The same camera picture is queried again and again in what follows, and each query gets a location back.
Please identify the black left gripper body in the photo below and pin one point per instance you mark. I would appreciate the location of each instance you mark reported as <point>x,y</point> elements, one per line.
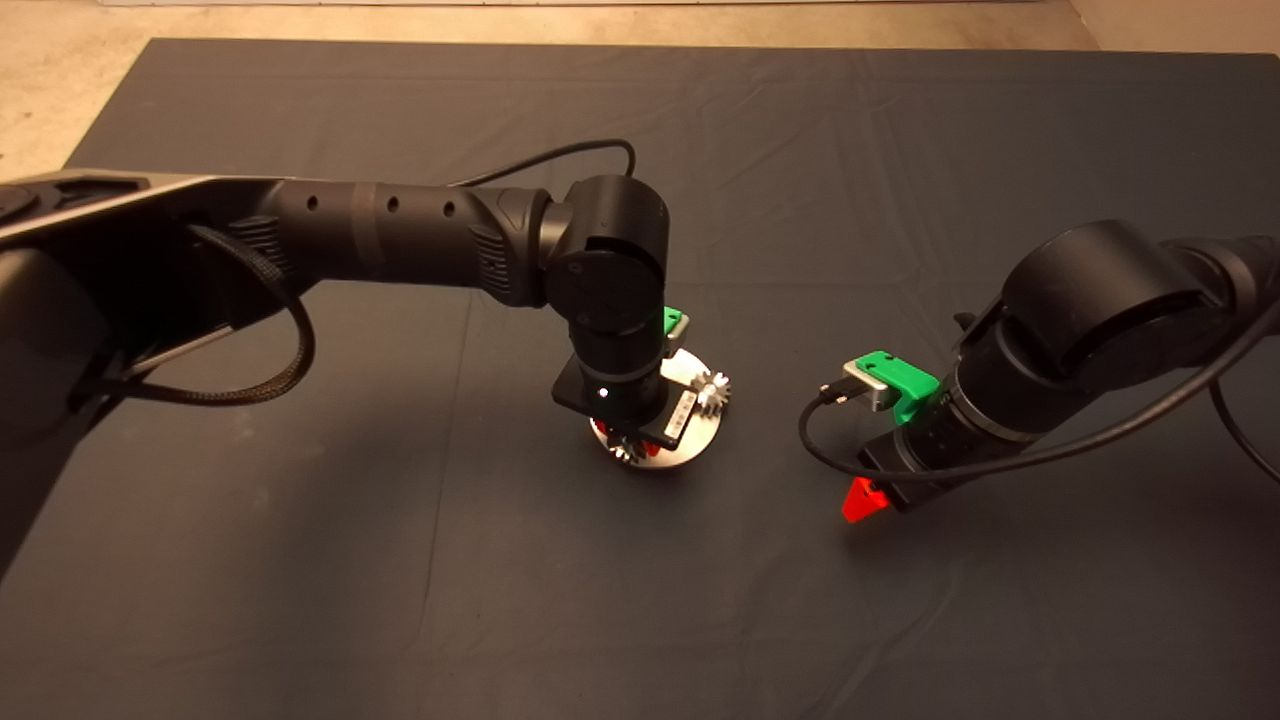
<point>625,410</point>

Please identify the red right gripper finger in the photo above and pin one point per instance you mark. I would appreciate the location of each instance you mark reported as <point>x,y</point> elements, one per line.
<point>864,503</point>

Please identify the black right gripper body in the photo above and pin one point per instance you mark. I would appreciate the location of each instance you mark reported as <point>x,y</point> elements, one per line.
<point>915,465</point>

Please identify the small steel spur gear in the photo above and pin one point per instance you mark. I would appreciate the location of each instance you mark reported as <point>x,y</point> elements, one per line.
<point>628,447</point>

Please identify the dark steel spur gear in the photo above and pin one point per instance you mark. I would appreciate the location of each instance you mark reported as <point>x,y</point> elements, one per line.
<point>712,400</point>

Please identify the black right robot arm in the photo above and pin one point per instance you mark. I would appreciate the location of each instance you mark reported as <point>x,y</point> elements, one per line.
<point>1110,310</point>

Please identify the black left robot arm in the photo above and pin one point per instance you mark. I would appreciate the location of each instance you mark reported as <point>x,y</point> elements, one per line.
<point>400,240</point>

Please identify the round metal carrier plate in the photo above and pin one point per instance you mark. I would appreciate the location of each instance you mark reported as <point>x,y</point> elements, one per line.
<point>700,440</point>

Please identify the dark grey table cloth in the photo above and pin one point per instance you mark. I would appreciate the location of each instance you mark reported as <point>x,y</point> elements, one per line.
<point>800,600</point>

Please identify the green right camera mount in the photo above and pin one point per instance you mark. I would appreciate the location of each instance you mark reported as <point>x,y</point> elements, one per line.
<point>905,385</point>

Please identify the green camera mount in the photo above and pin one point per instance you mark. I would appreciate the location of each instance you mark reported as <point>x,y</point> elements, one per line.
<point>672,322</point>
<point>905,385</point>

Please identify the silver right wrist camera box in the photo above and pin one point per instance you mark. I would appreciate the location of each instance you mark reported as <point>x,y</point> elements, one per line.
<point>868,385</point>

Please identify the green left camera mount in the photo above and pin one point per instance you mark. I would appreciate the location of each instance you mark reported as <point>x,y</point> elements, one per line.
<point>672,322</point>

